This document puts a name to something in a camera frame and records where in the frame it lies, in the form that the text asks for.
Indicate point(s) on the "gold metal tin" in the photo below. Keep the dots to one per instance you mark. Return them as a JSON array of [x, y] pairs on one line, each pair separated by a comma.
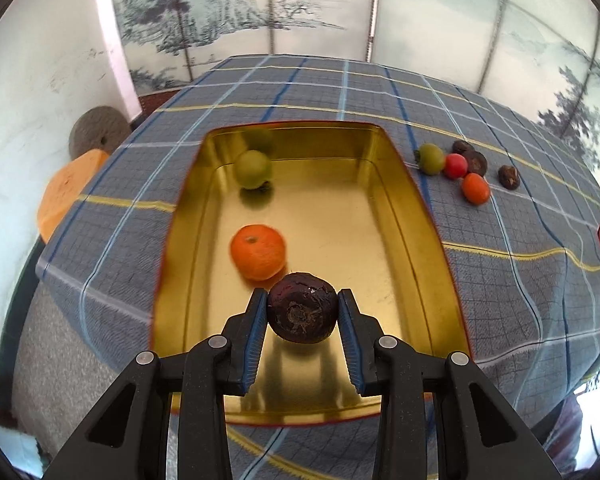
[[330, 230]]

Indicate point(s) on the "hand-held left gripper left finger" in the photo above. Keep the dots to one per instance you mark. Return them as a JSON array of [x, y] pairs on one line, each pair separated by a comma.
[[252, 342]]

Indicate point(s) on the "green round fruit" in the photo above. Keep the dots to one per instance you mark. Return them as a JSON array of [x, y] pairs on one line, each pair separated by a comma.
[[253, 170], [431, 159]]

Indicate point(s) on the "small dark brown fruit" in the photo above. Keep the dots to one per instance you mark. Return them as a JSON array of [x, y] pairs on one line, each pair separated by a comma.
[[509, 177], [462, 146], [476, 162]]

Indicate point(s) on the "small orange fruit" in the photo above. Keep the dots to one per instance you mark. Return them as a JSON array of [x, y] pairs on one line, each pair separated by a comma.
[[475, 188]]

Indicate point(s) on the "large dark purple round fruit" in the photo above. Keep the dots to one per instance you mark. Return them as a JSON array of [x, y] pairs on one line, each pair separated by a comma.
[[302, 307]]

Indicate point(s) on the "small red fruit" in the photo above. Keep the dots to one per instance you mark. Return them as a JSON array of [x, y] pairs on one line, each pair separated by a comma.
[[455, 166]]

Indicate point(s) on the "round stone millstone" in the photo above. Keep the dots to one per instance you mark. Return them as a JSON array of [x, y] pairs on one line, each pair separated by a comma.
[[97, 130]]

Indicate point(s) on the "orange tangerine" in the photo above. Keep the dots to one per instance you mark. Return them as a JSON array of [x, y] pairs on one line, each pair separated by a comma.
[[258, 252]]

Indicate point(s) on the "blue plaid tablecloth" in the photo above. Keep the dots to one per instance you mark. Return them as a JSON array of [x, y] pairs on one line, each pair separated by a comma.
[[505, 310]]

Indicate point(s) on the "dark maroon object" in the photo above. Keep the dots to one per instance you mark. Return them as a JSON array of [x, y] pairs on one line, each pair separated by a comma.
[[567, 435]]

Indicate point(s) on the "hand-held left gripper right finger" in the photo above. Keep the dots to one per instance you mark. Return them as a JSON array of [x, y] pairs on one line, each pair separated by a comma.
[[352, 345]]

